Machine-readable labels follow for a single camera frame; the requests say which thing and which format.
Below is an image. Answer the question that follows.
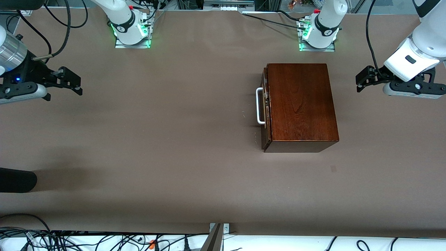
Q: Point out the long black table cable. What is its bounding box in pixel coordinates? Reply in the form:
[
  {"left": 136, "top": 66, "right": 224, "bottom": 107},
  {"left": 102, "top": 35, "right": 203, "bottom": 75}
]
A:
[{"left": 242, "top": 13, "right": 307, "bottom": 30}]

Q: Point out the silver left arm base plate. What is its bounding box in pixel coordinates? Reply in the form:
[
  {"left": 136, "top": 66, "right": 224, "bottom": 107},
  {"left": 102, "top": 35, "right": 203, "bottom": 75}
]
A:
[{"left": 298, "top": 40, "right": 336, "bottom": 52}]

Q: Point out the silver metal bracket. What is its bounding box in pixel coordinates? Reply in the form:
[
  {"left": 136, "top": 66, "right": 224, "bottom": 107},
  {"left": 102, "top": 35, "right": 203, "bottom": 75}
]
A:
[{"left": 209, "top": 223, "right": 230, "bottom": 235}]

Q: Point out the thin black looping cable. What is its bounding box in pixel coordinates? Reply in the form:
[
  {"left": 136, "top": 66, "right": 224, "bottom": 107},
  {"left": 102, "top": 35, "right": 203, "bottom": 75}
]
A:
[{"left": 44, "top": 0, "right": 88, "bottom": 29}]

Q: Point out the aluminium frame profile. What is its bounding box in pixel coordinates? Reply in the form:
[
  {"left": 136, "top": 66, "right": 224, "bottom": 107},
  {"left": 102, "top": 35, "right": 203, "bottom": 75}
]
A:
[
  {"left": 348, "top": 0, "right": 370, "bottom": 14},
  {"left": 0, "top": 9, "right": 33, "bottom": 16}
]

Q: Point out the white power strip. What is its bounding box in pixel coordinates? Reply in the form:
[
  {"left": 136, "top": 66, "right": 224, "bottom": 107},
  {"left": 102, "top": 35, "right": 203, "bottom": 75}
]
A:
[{"left": 203, "top": 0, "right": 255, "bottom": 12}]

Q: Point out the wooden drawer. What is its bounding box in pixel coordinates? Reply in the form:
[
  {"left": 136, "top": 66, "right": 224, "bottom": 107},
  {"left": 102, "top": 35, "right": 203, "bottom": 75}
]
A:
[{"left": 261, "top": 67, "right": 271, "bottom": 143}]

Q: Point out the black cylindrical object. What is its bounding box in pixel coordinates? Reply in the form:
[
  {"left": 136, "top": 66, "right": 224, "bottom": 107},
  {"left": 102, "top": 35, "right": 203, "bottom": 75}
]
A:
[{"left": 0, "top": 167, "right": 38, "bottom": 193}]

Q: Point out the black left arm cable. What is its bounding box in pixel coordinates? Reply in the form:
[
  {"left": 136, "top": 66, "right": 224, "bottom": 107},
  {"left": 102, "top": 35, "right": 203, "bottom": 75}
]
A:
[{"left": 365, "top": 0, "right": 382, "bottom": 75}]

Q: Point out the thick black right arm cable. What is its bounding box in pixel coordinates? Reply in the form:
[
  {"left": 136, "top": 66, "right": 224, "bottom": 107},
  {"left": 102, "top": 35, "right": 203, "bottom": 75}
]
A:
[{"left": 32, "top": 0, "right": 72, "bottom": 61}]

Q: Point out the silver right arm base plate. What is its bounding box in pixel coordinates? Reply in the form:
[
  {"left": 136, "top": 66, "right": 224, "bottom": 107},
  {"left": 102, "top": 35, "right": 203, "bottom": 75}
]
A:
[{"left": 115, "top": 35, "right": 152, "bottom": 49}]

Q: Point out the short black table cable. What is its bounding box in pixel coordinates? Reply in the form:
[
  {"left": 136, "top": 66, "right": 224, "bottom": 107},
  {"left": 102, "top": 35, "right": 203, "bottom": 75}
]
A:
[{"left": 277, "top": 10, "right": 307, "bottom": 22}]

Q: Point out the black floor cable loop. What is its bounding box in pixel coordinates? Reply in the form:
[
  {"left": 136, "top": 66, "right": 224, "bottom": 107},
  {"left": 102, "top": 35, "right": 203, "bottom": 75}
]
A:
[{"left": 0, "top": 213, "right": 52, "bottom": 233}]

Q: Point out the dark brown wooden cabinet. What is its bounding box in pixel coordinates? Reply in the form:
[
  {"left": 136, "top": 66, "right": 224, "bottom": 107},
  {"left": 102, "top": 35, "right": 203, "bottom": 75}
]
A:
[{"left": 261, "top": 63, "right": 340, "bottom": 153}]

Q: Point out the grey metal post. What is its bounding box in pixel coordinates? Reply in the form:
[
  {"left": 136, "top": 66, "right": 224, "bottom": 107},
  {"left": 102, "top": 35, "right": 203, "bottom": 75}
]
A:
[{"left": 200, "top": 223, "right": 224, "bottom": 251}]

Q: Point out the white metal drawer handle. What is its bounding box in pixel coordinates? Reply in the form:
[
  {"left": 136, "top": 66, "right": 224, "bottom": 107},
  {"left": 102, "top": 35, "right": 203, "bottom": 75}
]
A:
[{"left": 256, "top": 87, "right": 267, "bottom": 125}]

